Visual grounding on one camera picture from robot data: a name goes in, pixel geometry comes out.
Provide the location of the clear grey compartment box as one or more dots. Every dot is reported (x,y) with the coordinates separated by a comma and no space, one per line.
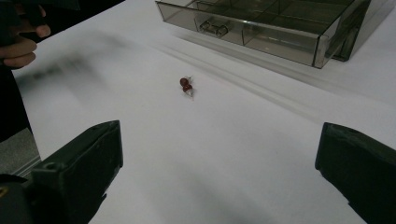
(267,28)

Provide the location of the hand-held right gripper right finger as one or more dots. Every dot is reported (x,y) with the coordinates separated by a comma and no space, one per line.
(361,168)

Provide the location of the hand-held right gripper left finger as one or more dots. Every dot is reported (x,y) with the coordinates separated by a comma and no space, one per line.
(81,168)

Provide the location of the red push pin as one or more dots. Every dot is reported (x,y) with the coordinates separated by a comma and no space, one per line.
(186,86)

